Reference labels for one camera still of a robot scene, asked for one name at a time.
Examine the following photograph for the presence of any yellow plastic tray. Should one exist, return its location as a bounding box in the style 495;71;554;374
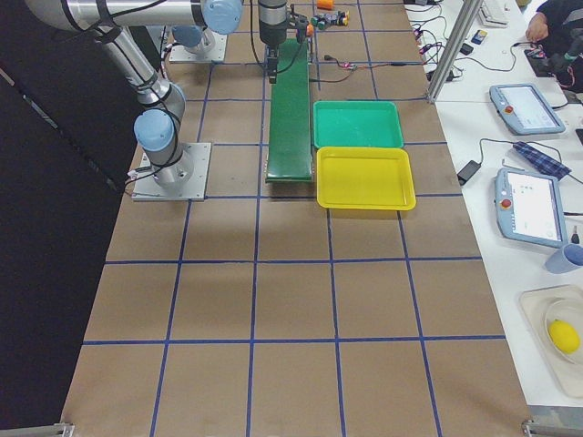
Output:
316;147;416;211

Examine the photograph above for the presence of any blue cup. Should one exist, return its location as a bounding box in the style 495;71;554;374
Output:
545;244;583;274

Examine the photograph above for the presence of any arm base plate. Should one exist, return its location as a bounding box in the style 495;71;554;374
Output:
131;142;211;201
169;31;228;64

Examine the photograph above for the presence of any green conveyor belt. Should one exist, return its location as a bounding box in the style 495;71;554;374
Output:
265;38;312;183

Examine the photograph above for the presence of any green plastic tray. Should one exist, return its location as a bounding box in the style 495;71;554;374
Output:
313;100;404;148

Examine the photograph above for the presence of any person at desk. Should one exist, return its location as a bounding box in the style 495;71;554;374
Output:
526;0;582;56

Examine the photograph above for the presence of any plain orange cylinder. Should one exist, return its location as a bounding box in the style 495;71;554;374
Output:
316;0;334;10

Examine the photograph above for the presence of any black power adapter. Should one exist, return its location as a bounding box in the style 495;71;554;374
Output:
456;160;481;187

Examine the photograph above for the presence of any lower teach pendant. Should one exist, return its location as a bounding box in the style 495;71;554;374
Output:
494;168;568;249

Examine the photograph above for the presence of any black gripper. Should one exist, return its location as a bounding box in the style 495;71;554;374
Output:
258;0;288;85

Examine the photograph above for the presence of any red black power cable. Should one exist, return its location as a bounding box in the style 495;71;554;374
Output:
310;54;429;85

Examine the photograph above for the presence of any teach pendant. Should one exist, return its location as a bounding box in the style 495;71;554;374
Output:
494;168;568;249
489;83;566;136

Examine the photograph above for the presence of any upper teach pendant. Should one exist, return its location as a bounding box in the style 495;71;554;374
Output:
489;83;566;136

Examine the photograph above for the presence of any aluminium frame post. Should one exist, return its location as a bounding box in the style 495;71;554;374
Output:
427;0;482;103

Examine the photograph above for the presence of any yellow lemon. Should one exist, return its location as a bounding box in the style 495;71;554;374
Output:
547;320;580;354

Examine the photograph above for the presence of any beige tray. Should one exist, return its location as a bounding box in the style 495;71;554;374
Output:
519;285;582;399

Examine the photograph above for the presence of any white bowl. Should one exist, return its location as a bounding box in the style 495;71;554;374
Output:
544;299;582;365

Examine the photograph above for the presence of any blue plaid cloth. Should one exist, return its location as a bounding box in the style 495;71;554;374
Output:
513;141;571;179

